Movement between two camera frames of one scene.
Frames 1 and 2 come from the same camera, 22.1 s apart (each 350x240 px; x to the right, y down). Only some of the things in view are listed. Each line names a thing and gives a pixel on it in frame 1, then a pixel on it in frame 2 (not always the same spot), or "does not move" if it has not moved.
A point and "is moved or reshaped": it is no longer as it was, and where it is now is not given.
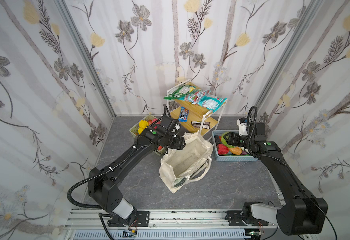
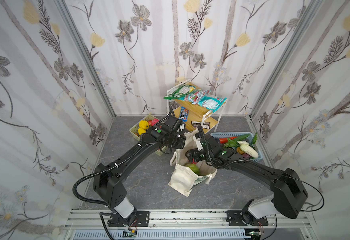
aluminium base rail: x=94 y=224 does not move
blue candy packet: x=183 y=114 does not move
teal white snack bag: x=212 y=103 does not move
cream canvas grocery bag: x=178 y=168 is moved or reshaped
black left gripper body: x=178 y=142 does not move
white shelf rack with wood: x=194 y=118 does not move
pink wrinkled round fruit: x=154 y=120 does not move
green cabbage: x=224 y=141 to x=194 y=167
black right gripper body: x=233 y=139 to x=203 y=148
